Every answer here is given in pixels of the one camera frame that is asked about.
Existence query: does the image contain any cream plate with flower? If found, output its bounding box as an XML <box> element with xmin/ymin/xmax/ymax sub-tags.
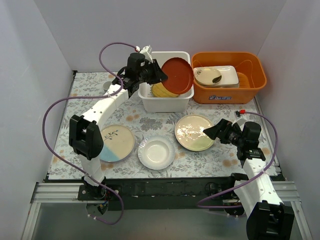
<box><xmin>193</xmin><ymin>67</ymin><xmax>222</xmax><ymax>86</ymax></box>

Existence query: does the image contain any grey ceramic cup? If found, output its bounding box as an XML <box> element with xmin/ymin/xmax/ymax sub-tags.
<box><xmin>102</xmin><ymin>81</ymin><xmax>112</xmax><ymax>91</ymax></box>

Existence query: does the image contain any floral table mat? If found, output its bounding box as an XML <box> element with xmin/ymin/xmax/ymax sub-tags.
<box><xmin>47</xmin><ymin>70</ymin><xmax>259</xmax><ymax>180</ymax></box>

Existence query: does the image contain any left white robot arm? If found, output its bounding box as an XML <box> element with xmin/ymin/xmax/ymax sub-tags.
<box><xmin>69</xmin><ymin>51</ymin><xmax>168</xmax><ymax>200</ymax></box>

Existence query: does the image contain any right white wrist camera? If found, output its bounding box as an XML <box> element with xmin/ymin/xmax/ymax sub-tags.
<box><xmin>232</xmin><ymin>109</ymin><xmax>248</xmax><ymax>127</ymax></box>

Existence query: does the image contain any white scalloped plate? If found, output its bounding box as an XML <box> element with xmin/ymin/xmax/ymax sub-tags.
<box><xmin>137</xmin><ymin>135</ymin><xmax>175</xmax><ymax>171</ymax></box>

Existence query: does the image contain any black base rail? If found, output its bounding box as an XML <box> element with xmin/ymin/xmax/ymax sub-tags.
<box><xmin>77</xmin><ymin>173</ymin><xmax>247</xmax><ymax>211</ymax></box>

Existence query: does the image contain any round woven bamboo mat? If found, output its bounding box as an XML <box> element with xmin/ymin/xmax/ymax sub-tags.
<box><xmin>151</xmin><ymin>82</ymin><xmax>179</xmax><ymax>98</ymax></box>

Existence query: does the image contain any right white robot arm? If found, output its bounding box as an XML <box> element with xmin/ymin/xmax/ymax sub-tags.
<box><xmin>203</xmin><ymin>119</ymin><xmax>295</xmax><ymax>240</ymax></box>

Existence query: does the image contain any red lacquer plate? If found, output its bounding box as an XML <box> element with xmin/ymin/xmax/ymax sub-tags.
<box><xmin>161</xmin><ymin>57</ymin><xmax>194</xmax><ymax>95</ymax></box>

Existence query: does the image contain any white plastic bin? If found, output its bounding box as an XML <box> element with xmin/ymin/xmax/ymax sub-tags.
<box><xmin>137</xmin><ymin>51</ymin><xmax>194</xmax><ymax>113</ymax></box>

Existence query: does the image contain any orange plastic bin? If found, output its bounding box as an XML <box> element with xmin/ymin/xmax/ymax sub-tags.
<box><xmin>191</xmin><ymin>51</ymin><xmax>267</xmax><ymax>104</ymax></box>

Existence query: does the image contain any white rectangular dish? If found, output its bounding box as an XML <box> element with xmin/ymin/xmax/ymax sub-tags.
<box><xmin>195</xmin><ymin>65</ymin><xmax>240</xmax><ymax>88</ymax></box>

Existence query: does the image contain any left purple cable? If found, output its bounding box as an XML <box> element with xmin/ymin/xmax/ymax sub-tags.
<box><xmin>41</xmin><ymin>42</ymin><xmax>141</xmax><ymax>225</ymax></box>

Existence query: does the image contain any beige and blue plate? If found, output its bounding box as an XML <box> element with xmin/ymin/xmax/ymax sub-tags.
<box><xmin>99</xmin><ymin>124</ymin><xmax>135</xmax><ymax>163</ymax></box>

